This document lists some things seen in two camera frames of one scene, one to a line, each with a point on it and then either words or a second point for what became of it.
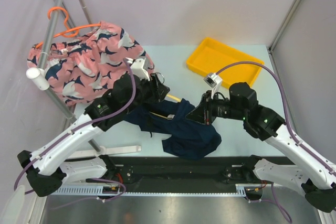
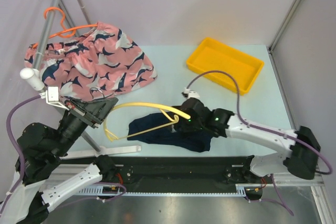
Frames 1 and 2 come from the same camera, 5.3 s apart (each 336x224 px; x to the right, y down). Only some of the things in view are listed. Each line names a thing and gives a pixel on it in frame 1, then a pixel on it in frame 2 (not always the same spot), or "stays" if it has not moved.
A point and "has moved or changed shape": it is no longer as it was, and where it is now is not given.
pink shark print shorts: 77,68 stays
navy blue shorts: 188,138 has moved or changed shape
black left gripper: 158,91 → 98,108
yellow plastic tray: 210,56 stays
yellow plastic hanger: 170,116 → 178,113
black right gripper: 203,113 → 184,127
